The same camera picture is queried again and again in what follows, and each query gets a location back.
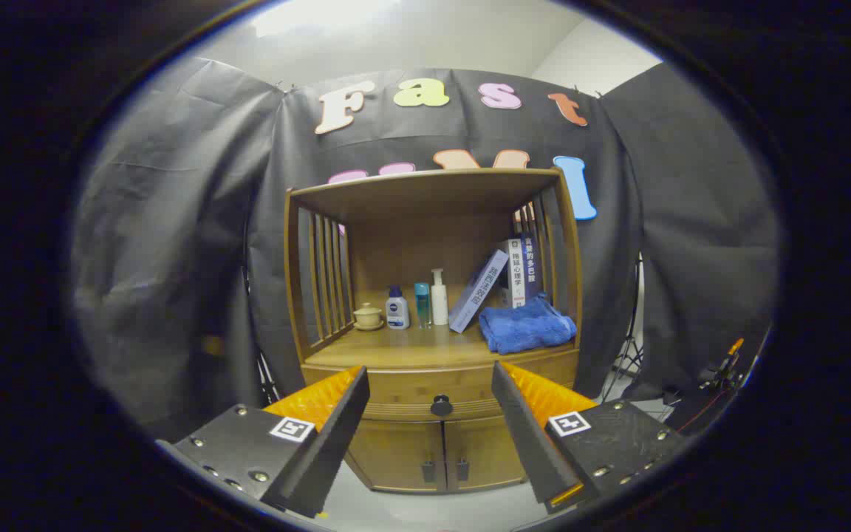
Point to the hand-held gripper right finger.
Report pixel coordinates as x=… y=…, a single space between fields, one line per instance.
x=525 y=436

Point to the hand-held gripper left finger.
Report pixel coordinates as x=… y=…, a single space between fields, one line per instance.
x=337 y=436

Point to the wooden drawer with black knob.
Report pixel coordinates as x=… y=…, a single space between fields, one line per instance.
x=433 y=380

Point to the wooden cabinet door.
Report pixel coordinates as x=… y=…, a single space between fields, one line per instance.
x=403 y=454
x=481 y=451

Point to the wooden countertop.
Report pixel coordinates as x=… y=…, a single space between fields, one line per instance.
x=411 y=343

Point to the wooden cabinet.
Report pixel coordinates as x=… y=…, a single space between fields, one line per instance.
x=425 y=244

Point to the blue folded towel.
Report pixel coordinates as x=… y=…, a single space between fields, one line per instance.
x=525 y=329

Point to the beige lidded teacup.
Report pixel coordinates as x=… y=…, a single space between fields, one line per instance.
x=368 y=318

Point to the black tripod stand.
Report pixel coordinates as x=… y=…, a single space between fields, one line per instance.
x=626 y=362

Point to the white bottle with blue cap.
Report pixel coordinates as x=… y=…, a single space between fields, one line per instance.
x=397 y=314

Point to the lavender book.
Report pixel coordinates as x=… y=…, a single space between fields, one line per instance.
x=477 y=292

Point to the teal clear bottle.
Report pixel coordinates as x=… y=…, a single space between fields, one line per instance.
x=422 y=303

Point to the white pump bottle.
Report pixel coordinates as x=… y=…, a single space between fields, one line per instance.
x=439 y=303

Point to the white book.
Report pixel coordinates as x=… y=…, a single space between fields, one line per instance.
x=518 y=273

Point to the dark blue book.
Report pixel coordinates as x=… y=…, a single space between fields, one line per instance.
x=532 y=266

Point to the black equipment with orange clamp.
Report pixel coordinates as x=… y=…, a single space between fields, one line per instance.
x=721 y=373

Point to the black backdrop cloth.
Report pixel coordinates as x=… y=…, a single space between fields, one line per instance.
x=174 y=222

